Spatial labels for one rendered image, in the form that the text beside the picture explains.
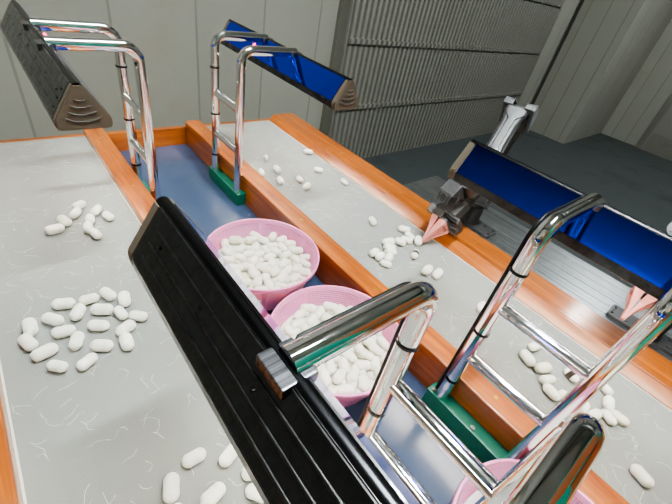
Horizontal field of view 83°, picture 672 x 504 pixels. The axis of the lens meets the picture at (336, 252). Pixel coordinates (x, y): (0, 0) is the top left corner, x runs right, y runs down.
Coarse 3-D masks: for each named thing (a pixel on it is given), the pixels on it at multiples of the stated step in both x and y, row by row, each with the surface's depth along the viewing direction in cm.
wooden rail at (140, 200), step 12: (84, 132) 120; (96, 132) 120; (96, 144) 114; (108, 144) 115; (108, 156) 110; (120, 156) 111; (108, 168) 105; (120, 168) 106; (120, 180) 101; (132, 180) 102; (132, 192) 98; (144, 192) 99; (132, 204) 94; (144, 204) 95; (144, 216) 91
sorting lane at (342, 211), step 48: (288, 144) 145; (288, 192) 117; (336, 192) 122; (336, 240) 102; (432, 240) 110; (480, 288) 96; (528, 384) 75; (624, 384) 80; (624, 432) 70; (624, 480) 63
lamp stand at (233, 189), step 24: (216, 48) 103; (264, 48) 96; (288, 48) 100; (216, 72) 107; (240, 72) 96; (216, 96) 109; (240, 96) 99; (216, 120) 115; (240, 120) 103; (216, 144) 119; (240, 144) 107; (216, 168) 124; (240, 168) 112; (240, 192) 117
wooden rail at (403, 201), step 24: (288, 120) 158; (312, 144) 145; (336, 144) 147; (336, 168) 136; (360, 168) 134; (384, 192) 124; (408, 192) 126; (408, 216) 117; (456, 240) 108; (480, 240) 110; (480, 264) 102; (504, 264) 102; (528, 288) 96; (552, 288) 98; (552, 312) 91; (576, 312) 92; (576, 336) 88; (600, 336) 86; (648, 360) 83; (648, 384) 79
